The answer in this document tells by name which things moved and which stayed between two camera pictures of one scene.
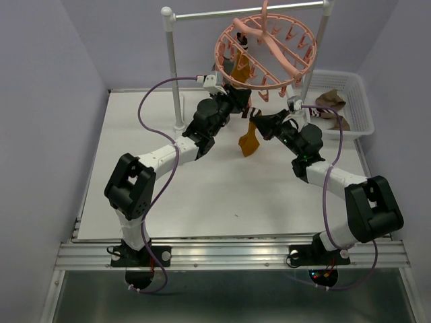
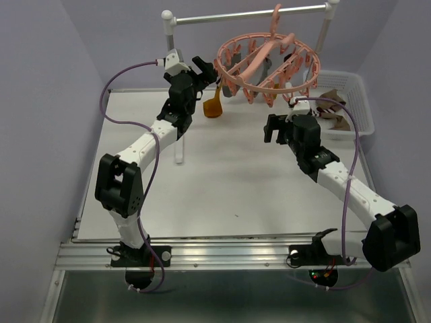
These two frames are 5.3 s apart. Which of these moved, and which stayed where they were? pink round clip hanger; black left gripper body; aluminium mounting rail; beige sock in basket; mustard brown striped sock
Moved: pink round clip hanger; mustard brown striped sock; black left gripper body
Stayed: aluminium mounting rail; beige sock in basket
